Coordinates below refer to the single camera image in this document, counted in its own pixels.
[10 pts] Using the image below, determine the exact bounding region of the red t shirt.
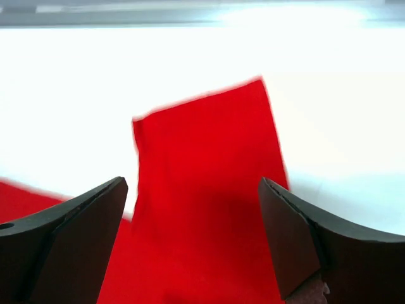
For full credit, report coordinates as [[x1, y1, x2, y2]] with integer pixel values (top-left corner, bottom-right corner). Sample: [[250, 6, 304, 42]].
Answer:
[[0, 75, 290, 304]]

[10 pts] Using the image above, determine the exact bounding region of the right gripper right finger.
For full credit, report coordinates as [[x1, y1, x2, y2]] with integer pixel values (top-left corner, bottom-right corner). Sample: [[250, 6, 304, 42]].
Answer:
[[259, 178, 404, 303]]

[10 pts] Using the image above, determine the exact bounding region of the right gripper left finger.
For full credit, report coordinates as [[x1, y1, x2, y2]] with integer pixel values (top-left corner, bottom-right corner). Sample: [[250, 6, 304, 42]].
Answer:
[[1, 177, 128, 303]]

